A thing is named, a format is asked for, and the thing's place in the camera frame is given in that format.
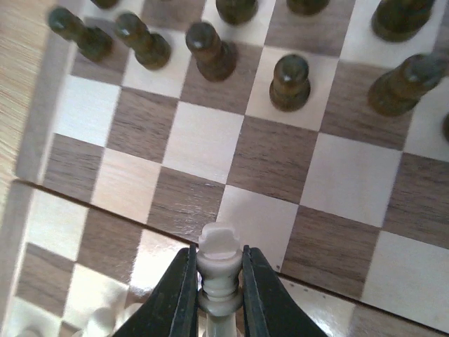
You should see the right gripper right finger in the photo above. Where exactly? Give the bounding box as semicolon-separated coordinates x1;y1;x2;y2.
242;245;323;337

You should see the wooden chess board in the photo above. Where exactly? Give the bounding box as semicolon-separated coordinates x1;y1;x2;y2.
1;20;448;336

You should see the pile of white pieces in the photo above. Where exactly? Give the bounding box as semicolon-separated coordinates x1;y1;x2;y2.
6;282;142;336

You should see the white rook piece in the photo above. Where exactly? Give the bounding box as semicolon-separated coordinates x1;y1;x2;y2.
196;222;243;336

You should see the dark chess pieces row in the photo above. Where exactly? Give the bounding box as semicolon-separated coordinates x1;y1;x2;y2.
54;1;448;160

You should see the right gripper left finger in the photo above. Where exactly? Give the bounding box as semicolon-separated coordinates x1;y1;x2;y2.
114;244;199;337

